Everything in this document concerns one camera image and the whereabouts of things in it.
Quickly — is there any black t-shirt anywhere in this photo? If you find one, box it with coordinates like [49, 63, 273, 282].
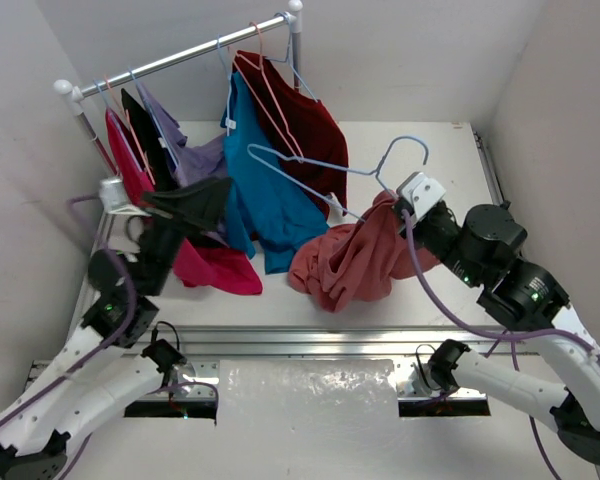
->
[121, 89, 178, 191]

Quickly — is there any blue hanger at rack end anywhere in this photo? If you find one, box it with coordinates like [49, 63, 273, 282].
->
[266, 11, 318, 103]

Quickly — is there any salmon pink t-shirt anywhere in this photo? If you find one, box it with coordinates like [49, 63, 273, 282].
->
[287, 191, 416, 313]

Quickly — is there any magenta pink t-shirt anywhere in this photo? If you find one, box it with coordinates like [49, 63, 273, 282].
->
[105, 108, 263, 295]

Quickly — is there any aluminium rail frame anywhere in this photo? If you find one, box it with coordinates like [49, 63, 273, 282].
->
[24, 124, 546, 421]

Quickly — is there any silver clothes rack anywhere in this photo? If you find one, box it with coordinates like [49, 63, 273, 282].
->
[53, 1, 304, 176]

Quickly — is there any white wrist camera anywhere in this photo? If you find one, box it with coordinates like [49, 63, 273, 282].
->
[396, 172, 446, 223]
[98, 176, 148, 217]

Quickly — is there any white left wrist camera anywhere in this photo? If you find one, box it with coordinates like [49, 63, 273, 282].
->
[98, 176, 148, 217]

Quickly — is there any pink wire hanger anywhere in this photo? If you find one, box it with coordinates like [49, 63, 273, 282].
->
[233, 51, 302, 157]

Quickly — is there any teal blue t-shirt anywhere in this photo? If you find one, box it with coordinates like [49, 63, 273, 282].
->
[223, 73, 328, 274]

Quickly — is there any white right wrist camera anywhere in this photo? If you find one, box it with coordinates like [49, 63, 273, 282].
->
[396, 172, 446, 223]

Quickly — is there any lavender purple t-shirt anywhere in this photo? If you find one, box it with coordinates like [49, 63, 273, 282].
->
[136, 81, 229, 187]

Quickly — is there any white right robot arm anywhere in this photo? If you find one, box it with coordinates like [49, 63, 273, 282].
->
[394, 199, 600, 467]

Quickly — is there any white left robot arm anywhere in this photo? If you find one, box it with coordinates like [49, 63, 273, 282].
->
[0, 177, 232, 479]

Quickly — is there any light blue wire hanger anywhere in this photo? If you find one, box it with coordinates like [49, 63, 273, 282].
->
[246, 135, 430, 224]

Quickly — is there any dark red t-shirt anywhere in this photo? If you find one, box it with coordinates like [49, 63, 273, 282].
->
[235, 50, 349, 206]

